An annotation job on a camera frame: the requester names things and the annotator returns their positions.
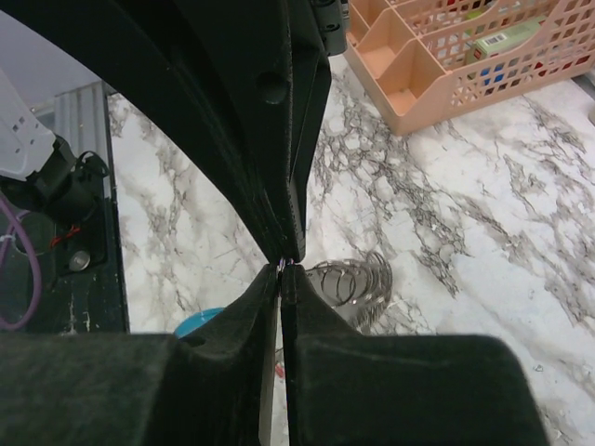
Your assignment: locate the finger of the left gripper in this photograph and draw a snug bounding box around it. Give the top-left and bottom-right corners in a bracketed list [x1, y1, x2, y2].
[1, 1, 291, 262]
[284, 1, 331, 260]

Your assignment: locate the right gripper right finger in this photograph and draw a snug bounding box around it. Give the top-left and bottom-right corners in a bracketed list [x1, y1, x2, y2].
[281, 265, 549, 445]

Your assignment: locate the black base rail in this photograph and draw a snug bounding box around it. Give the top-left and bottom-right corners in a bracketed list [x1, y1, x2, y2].
[0, 81, 130, 335]

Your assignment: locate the red key tag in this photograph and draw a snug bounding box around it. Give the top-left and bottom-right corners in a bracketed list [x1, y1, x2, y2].
[275, 363, 284, 379]

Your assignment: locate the green white box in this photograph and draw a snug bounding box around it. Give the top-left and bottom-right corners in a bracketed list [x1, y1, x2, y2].
[465, 15, 547, 65]

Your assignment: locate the metal keyring holder blue handle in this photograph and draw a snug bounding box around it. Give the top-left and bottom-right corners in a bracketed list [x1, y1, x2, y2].
[174, 252, 393, 342]

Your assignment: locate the orange plastic file organizer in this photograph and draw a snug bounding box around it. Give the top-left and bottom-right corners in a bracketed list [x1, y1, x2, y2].
[345, 0, 594, 136]

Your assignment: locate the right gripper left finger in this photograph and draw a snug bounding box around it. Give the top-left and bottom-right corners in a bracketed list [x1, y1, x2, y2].
[1, 265, 278, 445]

